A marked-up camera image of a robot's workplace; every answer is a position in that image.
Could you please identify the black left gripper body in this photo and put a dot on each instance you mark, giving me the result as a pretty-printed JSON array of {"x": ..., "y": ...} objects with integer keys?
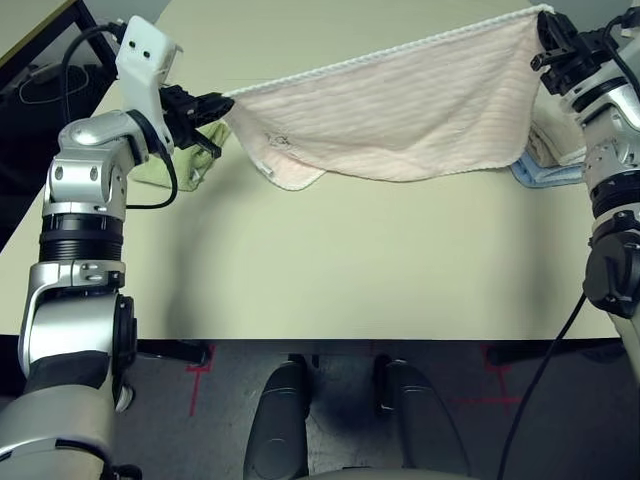
[{"x": 177, "y": 115}]

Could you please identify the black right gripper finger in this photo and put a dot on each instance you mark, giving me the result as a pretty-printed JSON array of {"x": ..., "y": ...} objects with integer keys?
[
  {"x": 546, "y": 30},
  {"x": 566, "y": 30}
]

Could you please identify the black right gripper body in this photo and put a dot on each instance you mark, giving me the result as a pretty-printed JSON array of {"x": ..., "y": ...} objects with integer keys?
[{"x": 570, "y": 65}]

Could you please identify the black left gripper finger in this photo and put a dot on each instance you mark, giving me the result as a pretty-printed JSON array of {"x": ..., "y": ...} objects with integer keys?
[
  {"x": 212, "y": 115},
  {"x": 215, "y": 101}
]

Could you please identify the pink embroidered towel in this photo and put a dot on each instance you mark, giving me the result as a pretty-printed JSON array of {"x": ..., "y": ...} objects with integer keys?
[{"x": 400, "y": 110}]

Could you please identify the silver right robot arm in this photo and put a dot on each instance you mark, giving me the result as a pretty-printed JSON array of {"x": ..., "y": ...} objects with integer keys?
[{"x": 615, "y": 190}]

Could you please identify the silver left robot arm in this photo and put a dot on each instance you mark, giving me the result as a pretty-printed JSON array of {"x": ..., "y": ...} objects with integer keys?
[{"x": 75, "y": 320}]

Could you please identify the green folded towel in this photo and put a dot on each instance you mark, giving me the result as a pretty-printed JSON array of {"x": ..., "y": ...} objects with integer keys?
[{"x": 190, "y": 175}]

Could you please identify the beige folded towel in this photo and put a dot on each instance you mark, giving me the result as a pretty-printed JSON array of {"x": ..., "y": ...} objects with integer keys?
[{"x": 550, "y": 140}]

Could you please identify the blue folded towel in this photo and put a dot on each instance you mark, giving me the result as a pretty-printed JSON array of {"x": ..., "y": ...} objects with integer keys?
[{"x": 545, "y": 177}]

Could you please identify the black table foot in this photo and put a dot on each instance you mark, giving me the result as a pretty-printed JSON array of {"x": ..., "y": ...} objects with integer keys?
[
  {"x": 175, "y": 350},
  {"x": 525, "y": 355}
]

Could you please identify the grey robot right leg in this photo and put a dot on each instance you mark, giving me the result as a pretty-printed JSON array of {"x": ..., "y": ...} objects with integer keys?
[{"x": 425, "y": 425}]

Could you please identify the grey robot waist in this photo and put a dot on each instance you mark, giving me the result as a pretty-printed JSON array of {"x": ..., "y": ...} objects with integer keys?
[{"x": 390, "y": 475}]

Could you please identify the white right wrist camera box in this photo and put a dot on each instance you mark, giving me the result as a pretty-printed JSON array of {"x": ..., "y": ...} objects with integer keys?
[{"x": 627, "y": 32}]

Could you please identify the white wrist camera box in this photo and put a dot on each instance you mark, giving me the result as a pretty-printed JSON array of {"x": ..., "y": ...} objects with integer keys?
[
  {"x": 627, "y": 32},
  {"x": 142, "y": 55}
]

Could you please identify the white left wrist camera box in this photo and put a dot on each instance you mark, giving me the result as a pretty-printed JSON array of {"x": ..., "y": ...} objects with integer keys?
[{"x": 142, "y": 55}]

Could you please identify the black table frame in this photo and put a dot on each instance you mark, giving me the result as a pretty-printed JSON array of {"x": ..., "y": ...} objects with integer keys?
[{"x": 95, "y": 30}]

